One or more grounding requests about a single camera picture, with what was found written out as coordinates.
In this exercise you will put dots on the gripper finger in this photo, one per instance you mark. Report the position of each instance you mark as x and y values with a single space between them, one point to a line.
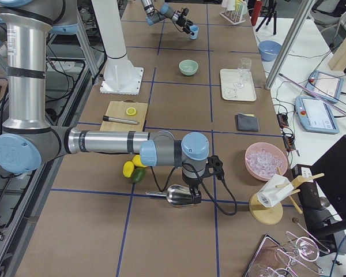
195 194
188 29

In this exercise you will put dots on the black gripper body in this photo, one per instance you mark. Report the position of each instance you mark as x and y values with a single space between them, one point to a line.
192 183
180 21

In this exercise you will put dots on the light blue plastic cup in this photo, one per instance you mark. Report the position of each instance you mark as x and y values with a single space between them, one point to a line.
194 32

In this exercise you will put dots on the metal ice scoop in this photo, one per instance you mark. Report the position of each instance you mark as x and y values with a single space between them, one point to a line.
176 195

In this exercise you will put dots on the green ceramic bowl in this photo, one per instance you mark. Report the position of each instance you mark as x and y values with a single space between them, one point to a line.
188 62

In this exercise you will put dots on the ice cubes in green bowl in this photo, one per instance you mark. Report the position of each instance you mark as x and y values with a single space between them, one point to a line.
188 69

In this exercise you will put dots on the pink bowl with ice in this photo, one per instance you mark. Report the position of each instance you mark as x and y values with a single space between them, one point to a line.
264 160

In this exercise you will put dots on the blue bowl with fork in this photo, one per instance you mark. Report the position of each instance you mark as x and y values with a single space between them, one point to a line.
269 50

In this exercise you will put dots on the green lime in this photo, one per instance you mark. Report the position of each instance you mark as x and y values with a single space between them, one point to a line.
138 175

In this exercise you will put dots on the yellow lemon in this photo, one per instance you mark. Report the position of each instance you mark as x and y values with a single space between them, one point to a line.
128 169
137 161

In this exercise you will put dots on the clear wine glass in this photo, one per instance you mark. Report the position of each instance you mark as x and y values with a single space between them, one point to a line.
243 71

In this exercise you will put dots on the wooden mug tree stand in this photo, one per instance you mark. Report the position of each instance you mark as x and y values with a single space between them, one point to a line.
273 215

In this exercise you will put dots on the white paper carton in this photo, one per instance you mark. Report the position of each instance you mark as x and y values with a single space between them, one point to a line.
274 191

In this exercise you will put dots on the cream bear tray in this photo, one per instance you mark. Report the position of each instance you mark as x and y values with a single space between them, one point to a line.
227 79

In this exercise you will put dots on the grey folded cloth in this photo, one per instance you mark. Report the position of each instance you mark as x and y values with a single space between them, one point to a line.
246 123

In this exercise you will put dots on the black tripod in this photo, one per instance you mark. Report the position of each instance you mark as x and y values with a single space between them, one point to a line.
270 13

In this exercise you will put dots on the lemon half slice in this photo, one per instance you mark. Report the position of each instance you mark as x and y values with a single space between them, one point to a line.
131 111

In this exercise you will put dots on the black tray with glasses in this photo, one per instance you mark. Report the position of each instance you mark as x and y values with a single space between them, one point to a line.
297 256

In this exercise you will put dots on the wooden cutting board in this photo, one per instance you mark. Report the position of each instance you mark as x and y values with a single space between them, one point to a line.
118 109

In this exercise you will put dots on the metal cylinder tool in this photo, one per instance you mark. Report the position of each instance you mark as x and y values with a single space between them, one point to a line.
119 120

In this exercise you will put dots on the black monitor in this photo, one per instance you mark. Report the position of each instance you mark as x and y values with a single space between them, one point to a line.
333 185

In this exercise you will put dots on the near blue teach pendant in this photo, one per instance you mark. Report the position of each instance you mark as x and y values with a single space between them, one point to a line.
315 116

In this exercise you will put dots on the blue teach pendant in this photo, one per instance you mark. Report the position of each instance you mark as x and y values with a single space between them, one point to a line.
325 85
315 116

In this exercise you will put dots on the far blue teach pendant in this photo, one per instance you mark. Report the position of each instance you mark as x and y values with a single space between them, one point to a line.
325 85

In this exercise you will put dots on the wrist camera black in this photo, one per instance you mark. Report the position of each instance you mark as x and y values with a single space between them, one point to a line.
214 167
185 11

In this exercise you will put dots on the white wire cup rack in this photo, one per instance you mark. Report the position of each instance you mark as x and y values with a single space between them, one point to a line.
234 11

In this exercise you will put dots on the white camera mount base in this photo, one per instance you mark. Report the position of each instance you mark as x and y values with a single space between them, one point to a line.
120 75

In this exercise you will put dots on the aluminium frame post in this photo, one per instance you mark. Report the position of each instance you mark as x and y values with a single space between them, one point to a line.
289 40

